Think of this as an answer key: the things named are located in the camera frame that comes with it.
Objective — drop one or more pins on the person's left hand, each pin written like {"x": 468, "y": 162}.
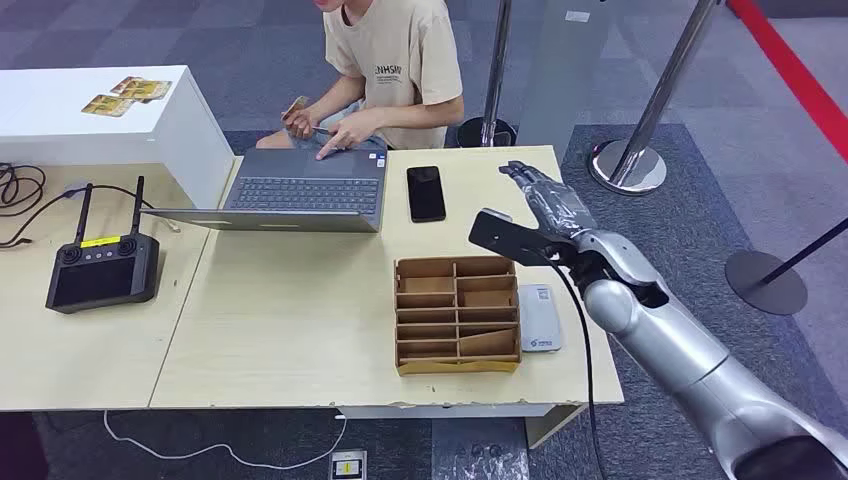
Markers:
{"x": 351, "y": 129}

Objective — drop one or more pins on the person's right hand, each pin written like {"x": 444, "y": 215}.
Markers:
{"x": 301, "y": 124}

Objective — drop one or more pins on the tan ID card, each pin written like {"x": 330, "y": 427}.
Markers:
{"x": 296, "y": 106}

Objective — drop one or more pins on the wooden card organizer tray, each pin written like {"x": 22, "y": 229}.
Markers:
{"x": 424, "y": 285}

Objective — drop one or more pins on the person's right forearm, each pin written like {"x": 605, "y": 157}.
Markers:
{"x": 338, "y": 98}

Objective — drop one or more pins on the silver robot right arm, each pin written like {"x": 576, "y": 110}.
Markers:
{"x": 662, "y": 331}

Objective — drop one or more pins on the person's left forearm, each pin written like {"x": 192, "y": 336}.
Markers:
{"x": 417, "y": 116}

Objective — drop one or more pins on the person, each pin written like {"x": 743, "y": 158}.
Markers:
{"x": 397, "y": 53}

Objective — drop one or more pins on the yellow patterned card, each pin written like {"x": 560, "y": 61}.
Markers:
{"x": 126, "y": 83}
{"x": 151, "y": 89}
{"x": 106, "y": 106}

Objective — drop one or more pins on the grey open laptop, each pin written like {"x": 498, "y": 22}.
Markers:
{"x": 305, "y": 192}

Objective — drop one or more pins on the black smartphone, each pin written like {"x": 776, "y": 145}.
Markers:
{"x": 425, "y": 193}

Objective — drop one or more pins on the white cabinet box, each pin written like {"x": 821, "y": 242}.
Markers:
{"x": 179, "y": 146}

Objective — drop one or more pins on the grey kiosk stand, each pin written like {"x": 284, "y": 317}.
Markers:
{"x": 563, "y": 66}

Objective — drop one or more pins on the black remote controller with antennas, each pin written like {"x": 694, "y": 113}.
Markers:
{"x": 99, "y": 278}

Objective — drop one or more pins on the chrome stanchion with chrome base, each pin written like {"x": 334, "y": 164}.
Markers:
{"x": 626, "y": 169}

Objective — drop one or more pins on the floor power socket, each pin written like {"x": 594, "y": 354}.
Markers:
{"x": 348, "y": 467}

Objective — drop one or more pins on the floor hatch with plastic film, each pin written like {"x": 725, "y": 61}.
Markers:
{"x": 477, "y": 450}

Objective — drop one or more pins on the wooden table leg panel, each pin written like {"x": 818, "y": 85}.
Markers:
{"x": 550, "y": 427}

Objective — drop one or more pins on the black stanchion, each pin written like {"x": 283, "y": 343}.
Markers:
{"x": 765, "y": 285}

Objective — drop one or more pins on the red barrier belt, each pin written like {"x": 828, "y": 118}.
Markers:
{"x": 795, "y": 73}

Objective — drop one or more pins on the chrome post with black base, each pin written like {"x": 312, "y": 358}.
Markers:
{"x": 497, "y": 66}

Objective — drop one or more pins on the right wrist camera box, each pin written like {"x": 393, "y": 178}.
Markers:
{"x": 510, "y": 238}

